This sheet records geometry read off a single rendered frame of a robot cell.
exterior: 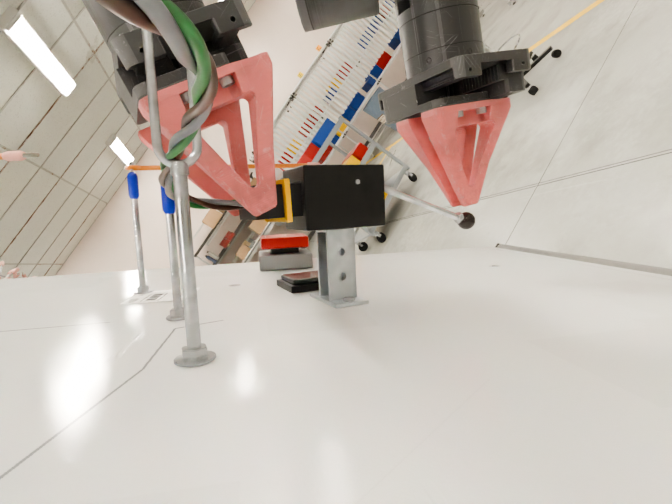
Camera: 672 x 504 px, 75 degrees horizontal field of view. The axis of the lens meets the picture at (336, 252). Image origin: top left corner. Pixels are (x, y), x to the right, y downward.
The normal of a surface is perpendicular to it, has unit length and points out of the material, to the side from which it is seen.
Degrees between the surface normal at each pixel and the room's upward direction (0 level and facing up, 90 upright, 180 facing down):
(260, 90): 120
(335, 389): 54
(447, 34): 82
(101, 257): 90
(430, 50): 63
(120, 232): 90
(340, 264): 101
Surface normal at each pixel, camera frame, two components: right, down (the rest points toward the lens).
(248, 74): 0.54, 0.38
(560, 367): -0.04, -0.99
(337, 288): 0.41, 0.07
